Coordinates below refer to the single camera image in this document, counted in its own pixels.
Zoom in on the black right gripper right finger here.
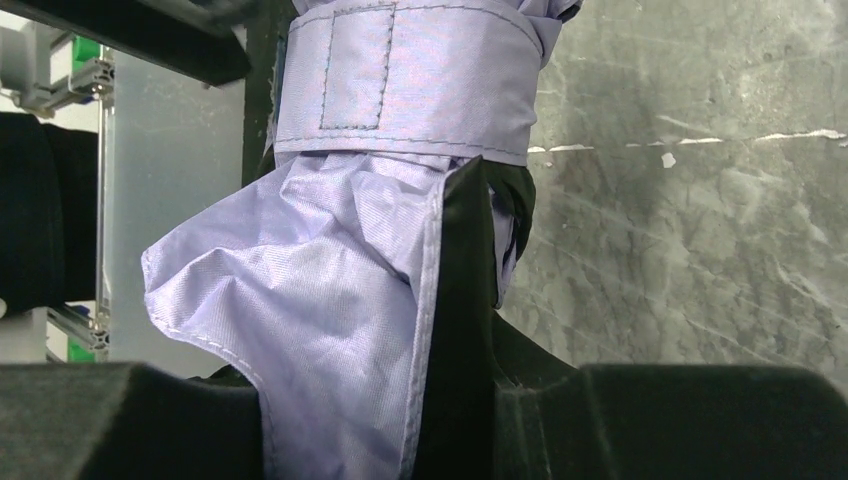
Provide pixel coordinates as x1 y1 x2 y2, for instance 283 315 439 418
410 158 847 479

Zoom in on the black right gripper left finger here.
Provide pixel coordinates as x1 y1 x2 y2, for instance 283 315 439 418
1 363 265 479

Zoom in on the lilac folding umbrella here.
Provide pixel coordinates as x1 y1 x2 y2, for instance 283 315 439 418
142 1 581 479

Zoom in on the aluminium frame rail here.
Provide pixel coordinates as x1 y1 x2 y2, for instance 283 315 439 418
1 22 115 363

